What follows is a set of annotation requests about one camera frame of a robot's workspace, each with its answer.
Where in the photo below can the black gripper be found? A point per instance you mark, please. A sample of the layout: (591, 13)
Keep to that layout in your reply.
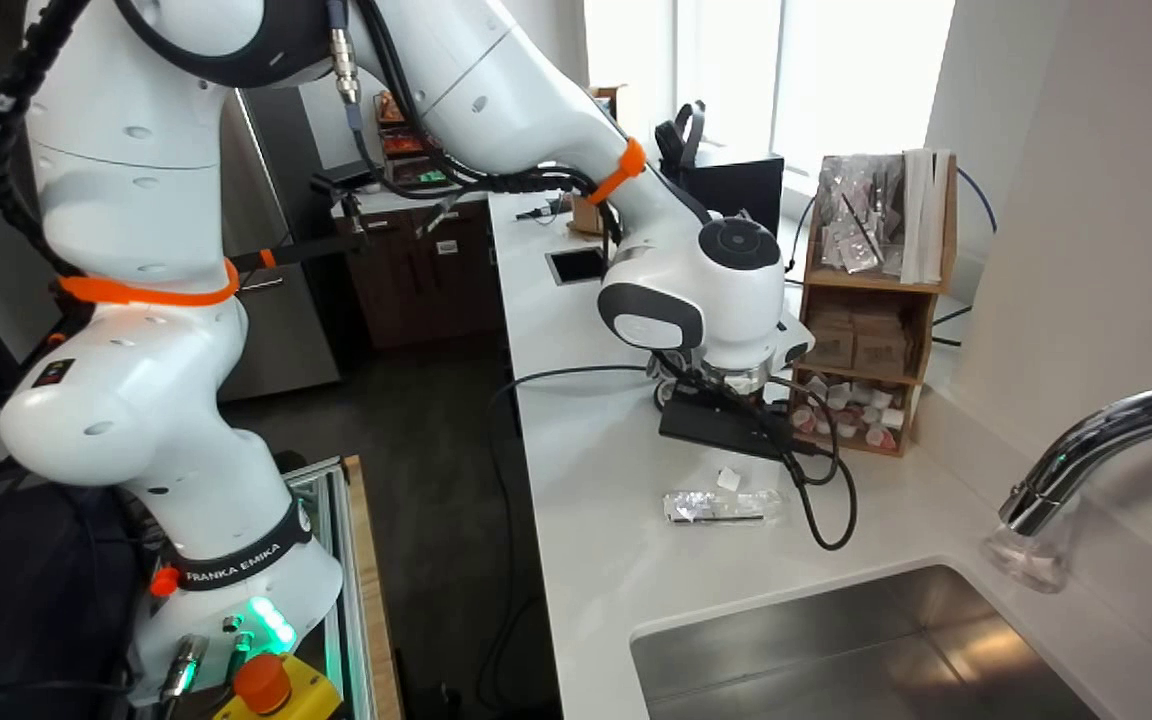
(722, 426)

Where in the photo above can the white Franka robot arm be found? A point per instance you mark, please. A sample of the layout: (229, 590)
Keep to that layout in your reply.
(139, 400)

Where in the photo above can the square counter cutout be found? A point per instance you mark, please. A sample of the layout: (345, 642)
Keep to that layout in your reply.
(579, 266)

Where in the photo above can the small white packet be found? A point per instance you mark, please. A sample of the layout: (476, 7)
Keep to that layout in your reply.
(716, 506)

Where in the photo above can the small brown carton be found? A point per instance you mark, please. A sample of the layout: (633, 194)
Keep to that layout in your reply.
(835, 343)
(883, 347)

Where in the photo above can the wooden organizer box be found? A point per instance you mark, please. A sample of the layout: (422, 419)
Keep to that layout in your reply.
(933, 343)

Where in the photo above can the metal cylindrical canister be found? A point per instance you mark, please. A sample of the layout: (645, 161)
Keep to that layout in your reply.
(584, 223)

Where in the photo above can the silver foil packet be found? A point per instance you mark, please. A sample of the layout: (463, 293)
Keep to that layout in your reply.
(856, 213)

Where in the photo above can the stainless steel sink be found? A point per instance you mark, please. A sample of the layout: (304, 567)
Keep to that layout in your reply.
(842, 654)

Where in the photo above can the white paper packets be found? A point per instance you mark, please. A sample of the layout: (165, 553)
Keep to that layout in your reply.
(929, 213)

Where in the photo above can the dark brown cabinet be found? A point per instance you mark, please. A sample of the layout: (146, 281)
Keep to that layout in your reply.
(418, 293)

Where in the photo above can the chrome gooseneck faucet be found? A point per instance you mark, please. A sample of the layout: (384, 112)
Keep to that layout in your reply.
(1098, 432)

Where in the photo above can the wooden board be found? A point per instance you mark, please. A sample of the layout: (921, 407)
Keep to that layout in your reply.
(371, 603)

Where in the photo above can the electronic device with lights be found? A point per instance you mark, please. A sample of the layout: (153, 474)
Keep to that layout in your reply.
(418, 142)

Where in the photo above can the stainless steel appliance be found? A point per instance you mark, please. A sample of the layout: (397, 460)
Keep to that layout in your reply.
(281, 334)

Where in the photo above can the yellow red emergency stop button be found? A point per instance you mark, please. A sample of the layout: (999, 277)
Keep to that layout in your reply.
(270, 684)

